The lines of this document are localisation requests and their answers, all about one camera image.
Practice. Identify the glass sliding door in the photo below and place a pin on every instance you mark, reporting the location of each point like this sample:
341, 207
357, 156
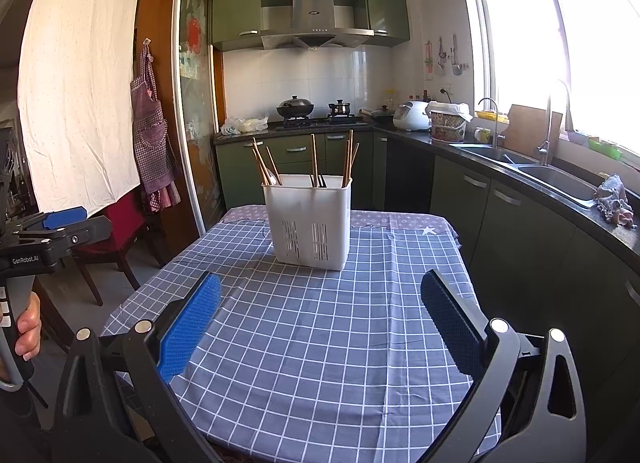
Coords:
195, 93

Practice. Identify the steel kitchen sink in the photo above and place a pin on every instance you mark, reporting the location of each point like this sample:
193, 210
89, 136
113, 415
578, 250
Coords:
555, 183

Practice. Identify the crumpled rag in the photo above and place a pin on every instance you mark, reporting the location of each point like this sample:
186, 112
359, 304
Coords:
612, 198

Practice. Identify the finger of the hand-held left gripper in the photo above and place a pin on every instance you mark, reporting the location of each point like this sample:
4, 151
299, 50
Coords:
65, 218
75, 235

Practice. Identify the green wall cabinets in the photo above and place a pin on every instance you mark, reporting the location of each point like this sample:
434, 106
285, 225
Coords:
235, 8

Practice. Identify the white rice cooker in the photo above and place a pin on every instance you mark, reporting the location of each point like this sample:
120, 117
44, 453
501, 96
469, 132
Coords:
411, 116

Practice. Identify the black pan with lid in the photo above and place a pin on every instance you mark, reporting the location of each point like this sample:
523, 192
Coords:
384, 114

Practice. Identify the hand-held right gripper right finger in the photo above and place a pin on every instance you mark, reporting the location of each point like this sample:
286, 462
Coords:
450, 325

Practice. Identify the hanging decorated card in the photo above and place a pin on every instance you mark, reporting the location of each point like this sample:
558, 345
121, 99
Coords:
428, 60

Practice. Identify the checked apron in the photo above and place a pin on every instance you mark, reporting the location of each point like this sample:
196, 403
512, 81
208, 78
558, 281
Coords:
152, 143

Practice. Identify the red wooden chair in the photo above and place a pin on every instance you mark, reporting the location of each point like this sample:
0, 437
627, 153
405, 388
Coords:
125, 223

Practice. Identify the white hanging sheet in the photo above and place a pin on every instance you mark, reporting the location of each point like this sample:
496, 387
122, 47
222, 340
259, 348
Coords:
75, 93

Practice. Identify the basket with white cloth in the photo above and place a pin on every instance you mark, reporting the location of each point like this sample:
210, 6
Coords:
447, 123

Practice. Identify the white plastic utensil holder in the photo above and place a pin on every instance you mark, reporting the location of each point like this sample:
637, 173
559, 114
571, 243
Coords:
307, 228

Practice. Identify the yellow tray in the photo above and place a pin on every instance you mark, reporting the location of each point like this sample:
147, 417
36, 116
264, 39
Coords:
487, 116

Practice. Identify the ceramic mug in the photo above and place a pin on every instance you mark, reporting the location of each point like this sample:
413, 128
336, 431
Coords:
481, 135

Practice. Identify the blue checked tablecloth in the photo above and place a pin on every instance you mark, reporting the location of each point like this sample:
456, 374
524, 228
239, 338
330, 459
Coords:
310, 333

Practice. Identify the black countertop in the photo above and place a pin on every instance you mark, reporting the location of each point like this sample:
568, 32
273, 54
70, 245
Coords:
415, 135

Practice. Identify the green plastic container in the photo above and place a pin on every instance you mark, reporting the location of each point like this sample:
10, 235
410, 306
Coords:
605, 148

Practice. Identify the tall steel faucet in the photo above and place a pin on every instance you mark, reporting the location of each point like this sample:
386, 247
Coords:
547, 133

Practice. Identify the black built-in appliance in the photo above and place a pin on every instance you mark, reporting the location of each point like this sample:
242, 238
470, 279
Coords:
407, 173

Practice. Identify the kitchen window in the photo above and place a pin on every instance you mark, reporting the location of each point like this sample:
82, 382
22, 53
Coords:
575, 53

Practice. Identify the purple patterned cloth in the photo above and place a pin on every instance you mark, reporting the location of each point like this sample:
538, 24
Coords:
400, 223

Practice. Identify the black gas stove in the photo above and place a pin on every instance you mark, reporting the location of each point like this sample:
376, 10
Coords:
325, 121

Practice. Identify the person's left hand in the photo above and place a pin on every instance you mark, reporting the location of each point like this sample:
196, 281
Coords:
30, 328

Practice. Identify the clear plastic spoon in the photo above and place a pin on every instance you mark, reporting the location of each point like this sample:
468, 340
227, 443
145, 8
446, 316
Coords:
271, 176

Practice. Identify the wooden cutting board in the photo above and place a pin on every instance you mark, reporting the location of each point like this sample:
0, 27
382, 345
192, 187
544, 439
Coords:
525, 130

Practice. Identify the white plastic bags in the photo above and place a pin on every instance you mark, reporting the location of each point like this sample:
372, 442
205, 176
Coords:
245, 125

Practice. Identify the steel range hood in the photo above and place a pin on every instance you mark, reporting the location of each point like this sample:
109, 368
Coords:
312, 18

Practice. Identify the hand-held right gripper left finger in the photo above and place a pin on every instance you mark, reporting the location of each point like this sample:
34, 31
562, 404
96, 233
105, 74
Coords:
189, 330

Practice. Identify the black wok with lid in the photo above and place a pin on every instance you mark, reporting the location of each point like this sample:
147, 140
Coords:
295, 108

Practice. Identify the small black pot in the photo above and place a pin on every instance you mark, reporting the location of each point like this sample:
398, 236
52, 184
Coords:
340, 108

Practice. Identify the small curved faucet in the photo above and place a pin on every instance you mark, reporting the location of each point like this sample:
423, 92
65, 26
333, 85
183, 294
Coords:
495, 123

